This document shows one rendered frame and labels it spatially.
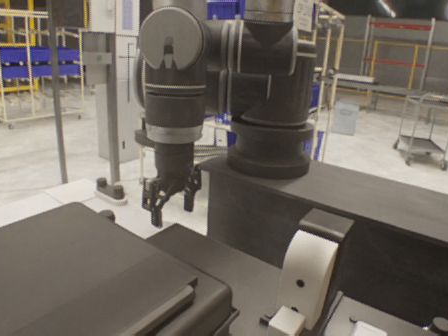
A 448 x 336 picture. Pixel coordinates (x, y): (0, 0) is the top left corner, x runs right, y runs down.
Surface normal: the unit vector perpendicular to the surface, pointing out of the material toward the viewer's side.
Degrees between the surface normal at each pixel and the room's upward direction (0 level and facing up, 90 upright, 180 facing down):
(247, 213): 90
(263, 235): 90
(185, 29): 87
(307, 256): 54
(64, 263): 0
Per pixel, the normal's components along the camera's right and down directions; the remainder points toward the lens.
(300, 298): -0.59, 0.24
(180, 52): -0.09, 0.33
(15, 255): 0.06, -0.94
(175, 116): 0.12, 0.34
